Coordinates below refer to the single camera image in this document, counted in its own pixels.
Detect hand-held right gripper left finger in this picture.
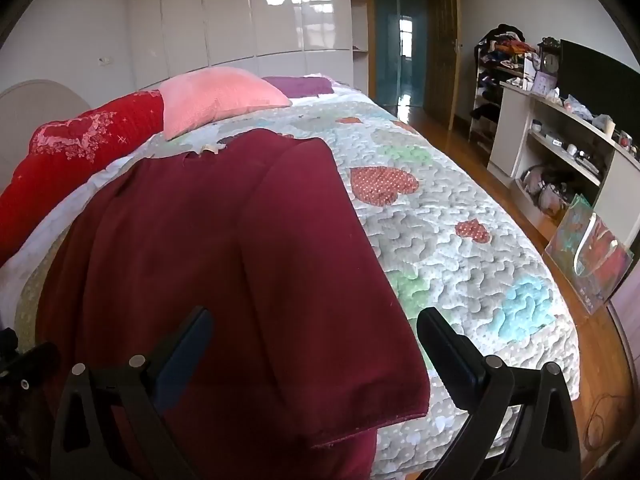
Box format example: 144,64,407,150
50,306,216,480

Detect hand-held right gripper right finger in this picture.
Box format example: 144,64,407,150
416,307,584,480

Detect maroon shirt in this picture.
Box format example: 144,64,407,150
37,128,432,480

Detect shelf rack with clothes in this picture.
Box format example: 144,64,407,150
469,24,540,156

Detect heart-patterned quilt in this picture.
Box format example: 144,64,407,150
15,87,581,476

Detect white bed sheet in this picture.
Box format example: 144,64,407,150
0,155,138,313

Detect colourful gift bag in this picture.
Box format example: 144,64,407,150
544,194,635,316

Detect bags in cabinet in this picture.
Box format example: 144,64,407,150
520,162,576,218

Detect red embroidered blanket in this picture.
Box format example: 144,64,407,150
0,89,166,266

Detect white television cabinet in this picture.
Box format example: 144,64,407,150
487,80,640,256

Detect beige headboard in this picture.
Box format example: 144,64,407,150
0,79,93,196

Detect pink pillow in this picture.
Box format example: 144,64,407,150
159,66,293,141

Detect clear plastic bag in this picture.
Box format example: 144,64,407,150
565,94,608,128

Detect purple picture card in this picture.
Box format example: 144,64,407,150
530,71,558,97

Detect purple cloth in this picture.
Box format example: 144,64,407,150
261,75,335,98

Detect wooden door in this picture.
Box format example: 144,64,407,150
424,0,463,133

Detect dark table clock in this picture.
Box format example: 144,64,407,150
537,37,563,78

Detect black television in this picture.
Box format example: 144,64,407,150
557,39,640,128

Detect white glossy wardrobe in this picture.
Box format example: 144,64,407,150
125,0,371,93

